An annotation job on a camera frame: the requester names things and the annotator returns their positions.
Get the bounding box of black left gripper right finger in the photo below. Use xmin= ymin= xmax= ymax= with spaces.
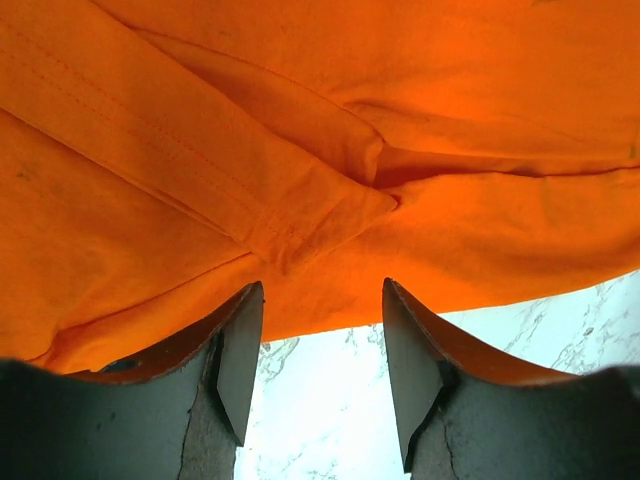
xmin=382 ymin=279 xmax=639 ymax=479

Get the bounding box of orange t shirt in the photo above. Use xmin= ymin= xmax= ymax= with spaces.
xmin=1 ymin=1 xmax=639 ymax=373

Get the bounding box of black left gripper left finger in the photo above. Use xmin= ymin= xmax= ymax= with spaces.
xmin=1 ymin=282 xmax=264 ymax=479

